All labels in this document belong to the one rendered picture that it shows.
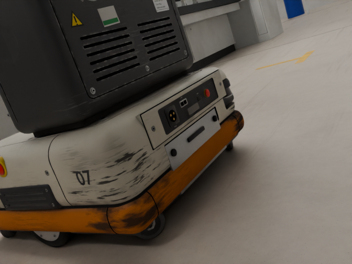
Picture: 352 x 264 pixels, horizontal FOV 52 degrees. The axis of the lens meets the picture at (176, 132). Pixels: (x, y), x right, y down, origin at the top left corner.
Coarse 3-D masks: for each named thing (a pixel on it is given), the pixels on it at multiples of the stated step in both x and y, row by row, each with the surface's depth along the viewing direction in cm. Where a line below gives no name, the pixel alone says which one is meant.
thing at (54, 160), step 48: (144, 96) 96; (0, 144) 103; (48, 144) 79; (96, 144) 70; (144, 144) 76; (192, 144) 92; (0, 192) 93; (48, 192) 82; (96, 192) 73; (144, 192) 75
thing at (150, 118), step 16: (208, 80) 103; (176, 96) 88; (192, 96) 95; (208, 96) 100; (224, 96) 110; (144, 112) 78; (160, 112) 82; (176, 112) 87; (192, 112) 93; (160, 128) 81; (176, 128) 86; (160, 144) 81
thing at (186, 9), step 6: (216, 0) 430; (222, 0) 443; (228, 0) 458; (234, 0) 474; (240, 0) 491; (186, 6) 370; (192, 6) 380; (198, 6) 390; (204, 6) 402; (210, 6) 414; (216, 6) 428; (180, 12) 359; (186, 12) 369; (192, 12) 380
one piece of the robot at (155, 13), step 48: (0, 0) 72; (48, 0) 71; (96, 0) 82; (144, 0) 97; (0, 48) 78; (48, 48) 71; (96, 48) 80; (144, 48) 94; (48, 96) 76; (96, 96) 78
